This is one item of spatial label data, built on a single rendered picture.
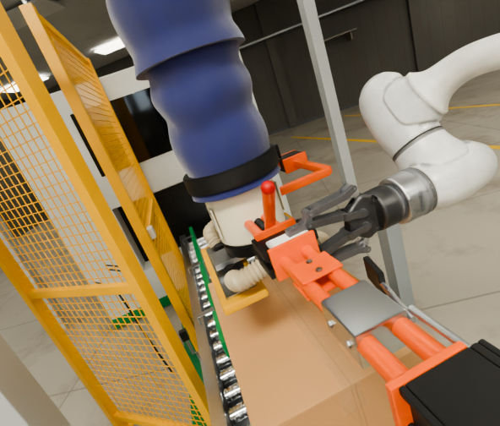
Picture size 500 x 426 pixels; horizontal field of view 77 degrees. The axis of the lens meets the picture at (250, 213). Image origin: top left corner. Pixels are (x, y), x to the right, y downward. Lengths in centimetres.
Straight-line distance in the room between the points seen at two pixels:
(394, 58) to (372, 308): 1196
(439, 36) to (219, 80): 1228
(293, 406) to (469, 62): 67
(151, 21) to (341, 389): 74
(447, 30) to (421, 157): 1230
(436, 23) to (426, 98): 1213
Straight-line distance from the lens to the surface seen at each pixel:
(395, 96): 67
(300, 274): 44
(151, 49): 65
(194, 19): 65
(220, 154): 63
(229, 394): 134
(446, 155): 64
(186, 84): 64
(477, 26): 1334
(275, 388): 74
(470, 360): 31
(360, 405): 75
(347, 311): 37
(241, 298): 67
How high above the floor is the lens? 150
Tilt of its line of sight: 19 degrees down
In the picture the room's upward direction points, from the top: 20 degrees counter-clockwise
